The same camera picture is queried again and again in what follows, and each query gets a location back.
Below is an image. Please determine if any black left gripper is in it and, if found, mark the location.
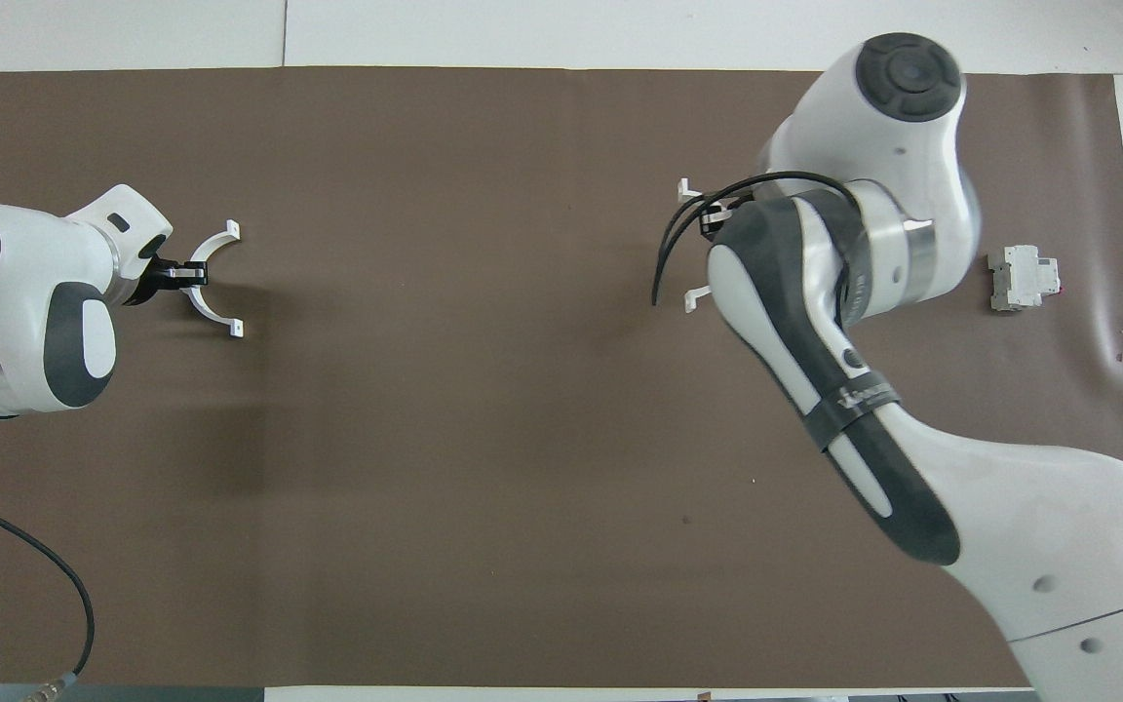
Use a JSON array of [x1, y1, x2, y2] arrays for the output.
[[123, 255, 207, 305]]

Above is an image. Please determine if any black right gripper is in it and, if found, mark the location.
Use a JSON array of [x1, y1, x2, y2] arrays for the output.
[[701, 198, 748, 240]]

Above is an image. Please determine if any white half-ring pipe clamp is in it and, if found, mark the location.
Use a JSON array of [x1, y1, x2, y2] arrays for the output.
[[676, 177, 716, 314], [179, 220, 247, 339]]

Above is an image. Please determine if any grey circuit breaker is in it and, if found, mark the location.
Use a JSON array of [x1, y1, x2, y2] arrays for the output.
[[987, 244, 1061, 313]]

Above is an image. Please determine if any brown paper table mat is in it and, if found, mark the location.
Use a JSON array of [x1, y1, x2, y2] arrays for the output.
[[0, 66, 1123, 689]]

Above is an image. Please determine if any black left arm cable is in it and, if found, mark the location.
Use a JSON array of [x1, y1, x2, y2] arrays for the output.
[[0, 491, 96, 702]]

